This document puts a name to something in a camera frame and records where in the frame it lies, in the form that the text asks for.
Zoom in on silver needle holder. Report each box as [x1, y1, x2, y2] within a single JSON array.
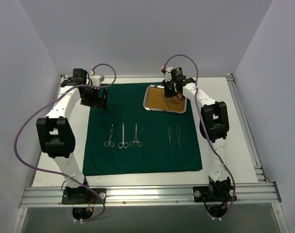
[[129, 124, 142, 147]]

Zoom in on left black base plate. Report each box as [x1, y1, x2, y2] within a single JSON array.
[[61, 187, 107, 205]]

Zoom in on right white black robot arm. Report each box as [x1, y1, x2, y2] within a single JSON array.
[[162, 67, 231, 200]]

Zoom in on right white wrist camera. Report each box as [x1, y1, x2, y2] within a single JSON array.
[[161, 66, 174, 82]]

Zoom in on silver surgical scissors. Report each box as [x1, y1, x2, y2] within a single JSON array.
[[104, 124, 115, 147]]

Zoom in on front aluminium rail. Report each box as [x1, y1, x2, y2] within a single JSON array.
[[19, 183, 281, 208]]

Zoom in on silver forceps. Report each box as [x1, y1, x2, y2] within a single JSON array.
[[162, 98, 171, 109], [168, 126, 171, 147], [176, 125, 181, 148]]

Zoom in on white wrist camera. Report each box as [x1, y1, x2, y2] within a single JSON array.
[[161, 66, 174, 82], [89, 71, 104, 86]]

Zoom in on green surgical cloth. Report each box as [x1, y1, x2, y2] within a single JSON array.
[[83, 83, 202, 176]]

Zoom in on right aluminium rail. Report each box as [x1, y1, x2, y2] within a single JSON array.
[[226, 74, 269, 183]]

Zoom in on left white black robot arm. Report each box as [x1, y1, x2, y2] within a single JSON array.
[[36, 68, 108, 203]]

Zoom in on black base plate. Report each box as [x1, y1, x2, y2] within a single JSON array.
[[192, 186, 233, 202], [61, 187, 107, 205]]

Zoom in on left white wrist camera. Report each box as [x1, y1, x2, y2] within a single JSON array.
[[89, 71, 104, 86]]

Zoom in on back aluminium rail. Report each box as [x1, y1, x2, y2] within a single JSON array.
[[61, 73, 232, 79]]

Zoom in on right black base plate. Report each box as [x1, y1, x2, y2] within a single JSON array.
[[192, 186, 233, 202]]

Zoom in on aluminium rail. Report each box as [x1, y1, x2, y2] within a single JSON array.
[[226, 74, 269, 183], [19, 183, 281, 208], [61, 73, 232, 79]]

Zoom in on metal tray yellow liner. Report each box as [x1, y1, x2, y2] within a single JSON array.
[[143, 85, 187, 114]]

